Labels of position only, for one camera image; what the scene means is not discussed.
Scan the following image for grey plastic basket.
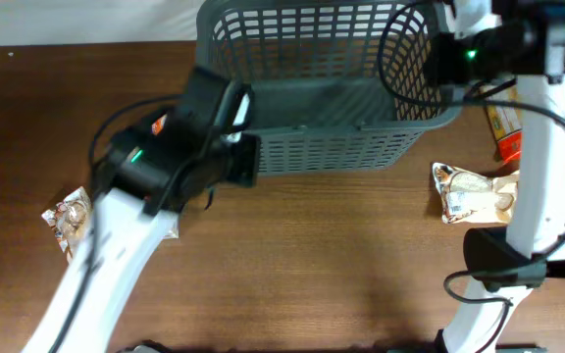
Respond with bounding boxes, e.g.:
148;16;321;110
196;0;459;176

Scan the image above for beige snack bag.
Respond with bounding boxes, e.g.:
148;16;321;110
431;163;520;225

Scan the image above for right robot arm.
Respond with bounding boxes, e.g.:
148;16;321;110
424;1;565;352

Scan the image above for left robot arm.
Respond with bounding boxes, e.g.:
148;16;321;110
24;67;261;352

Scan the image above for spaghetti pack red ends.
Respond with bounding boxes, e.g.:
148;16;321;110
486;105;522;164

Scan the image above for tissue multipack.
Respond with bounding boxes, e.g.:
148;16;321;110
151;114;168;135

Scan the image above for brown snack bag left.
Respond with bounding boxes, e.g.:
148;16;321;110
41;186;92;263

